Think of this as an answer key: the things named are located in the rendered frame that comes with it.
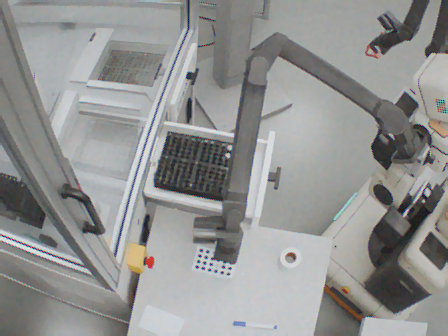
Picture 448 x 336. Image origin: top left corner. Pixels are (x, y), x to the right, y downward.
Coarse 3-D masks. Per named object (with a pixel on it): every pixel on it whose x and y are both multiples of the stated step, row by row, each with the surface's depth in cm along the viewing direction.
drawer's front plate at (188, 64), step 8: (192, 48) 166; (192, 56) 165; (184, 64) 162; (192, 64) 170; (184, 72) 160; (184, 80) 161; (176, 88) 157; (184, 88) 165; (176, 96) 155; (184, 96) 168; (176, 104) 157; (176, 112) 160
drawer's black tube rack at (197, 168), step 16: (176, 144) 150; (192, 144) 151; (208, 144) 151; (160, 160) 148; (176, 160) 148; (192, 160) 151; (208, 160) 148; (224, 160) 149; (160, 176) 145; (176, 176) 148; (192, 176) 146; (208, 176) 146; (224, 176) 150; (192, 192) 147; (208, 192) 144
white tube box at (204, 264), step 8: (200, 248) 146; (208, 248) 146; (200, 256) 147; (208, 256) 145; (200, 264) 144; (208, 264) 144; (224, 264) 144; (232, 264) 144; (192, 272) 145; (200, 272) 143; (208, 272) 143; (216, 272) 145; (224, 272) 143; (232, 272) 143
